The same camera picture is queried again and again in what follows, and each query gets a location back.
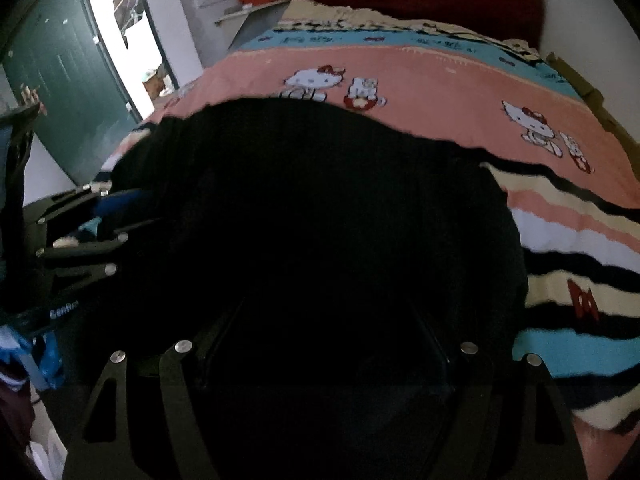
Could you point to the grey bedside shelf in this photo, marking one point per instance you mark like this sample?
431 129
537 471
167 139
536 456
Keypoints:
260 30

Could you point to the dark door frame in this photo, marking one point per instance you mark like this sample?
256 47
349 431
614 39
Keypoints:
156 35

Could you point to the pink cartoon printed blanket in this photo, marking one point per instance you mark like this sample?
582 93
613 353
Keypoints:
425 80

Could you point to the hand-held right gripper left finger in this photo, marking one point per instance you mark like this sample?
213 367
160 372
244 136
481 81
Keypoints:
175 385

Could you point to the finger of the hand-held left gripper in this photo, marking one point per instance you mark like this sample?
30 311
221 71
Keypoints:
122 203
95 252

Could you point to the green metal door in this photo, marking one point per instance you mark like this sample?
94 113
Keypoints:
65 85

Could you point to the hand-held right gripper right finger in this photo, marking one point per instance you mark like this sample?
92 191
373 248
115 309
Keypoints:
480 385

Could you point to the black hooded jacket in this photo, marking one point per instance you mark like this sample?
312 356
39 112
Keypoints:
325 220

